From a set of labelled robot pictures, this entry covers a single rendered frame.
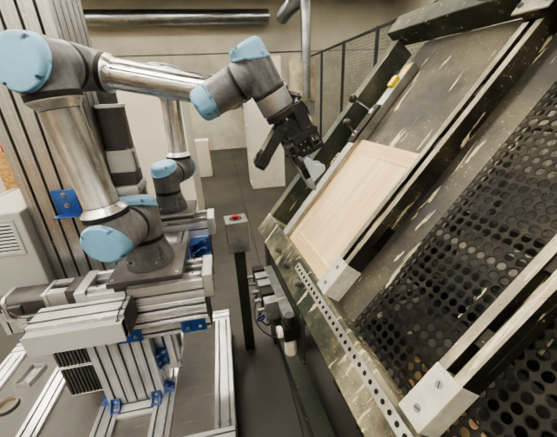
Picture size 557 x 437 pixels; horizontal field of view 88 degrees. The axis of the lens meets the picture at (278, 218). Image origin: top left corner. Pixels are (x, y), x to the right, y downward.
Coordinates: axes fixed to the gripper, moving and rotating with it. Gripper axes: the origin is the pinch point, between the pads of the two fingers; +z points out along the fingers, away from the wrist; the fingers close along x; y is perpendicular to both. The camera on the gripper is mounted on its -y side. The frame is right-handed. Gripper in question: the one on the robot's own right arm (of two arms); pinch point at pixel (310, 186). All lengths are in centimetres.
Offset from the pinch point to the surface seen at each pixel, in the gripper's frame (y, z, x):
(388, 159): 34, 21, 32
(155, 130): -85, -34, 272
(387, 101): 55, 9, 59
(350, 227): 8.6, 32.6, 23.2
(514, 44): 73, 1, 13
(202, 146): -88, 32, 540
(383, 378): -9.5, 40.7, -26.1
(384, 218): 16.1, 24.9, 6.3
